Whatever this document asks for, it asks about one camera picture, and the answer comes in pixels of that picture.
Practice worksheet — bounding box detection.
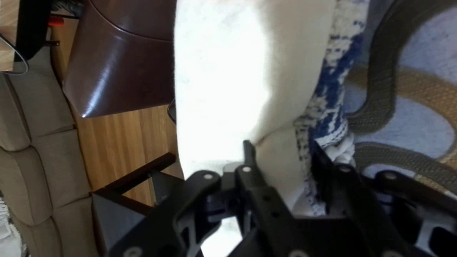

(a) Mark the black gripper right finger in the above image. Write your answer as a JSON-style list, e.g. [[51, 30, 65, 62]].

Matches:
[[307, 142, 457, 257]]

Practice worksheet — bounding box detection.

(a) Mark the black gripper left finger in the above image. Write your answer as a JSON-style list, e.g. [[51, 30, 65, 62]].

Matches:
[[108, 140, 305, 257]]

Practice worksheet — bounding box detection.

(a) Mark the blue white knitted pillow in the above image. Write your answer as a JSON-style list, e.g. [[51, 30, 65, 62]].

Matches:
[[171, 0, 370, 257]]

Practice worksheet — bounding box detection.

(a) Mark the tan wave pattern pillow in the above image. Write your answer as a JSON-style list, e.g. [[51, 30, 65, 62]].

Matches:
[[341, 0, 457, 198]]

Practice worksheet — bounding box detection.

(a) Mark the brown leather sofa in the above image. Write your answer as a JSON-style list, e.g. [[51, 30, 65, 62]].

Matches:
[[61, 0, 178, 120]]

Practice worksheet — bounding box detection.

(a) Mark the beige upholstered chair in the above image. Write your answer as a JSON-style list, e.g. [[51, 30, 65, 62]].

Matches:
[[0, 45, 98, 257]]

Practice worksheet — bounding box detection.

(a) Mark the black metal frame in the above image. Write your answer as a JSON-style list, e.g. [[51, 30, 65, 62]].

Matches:
[[90, 150, 184, 257]]

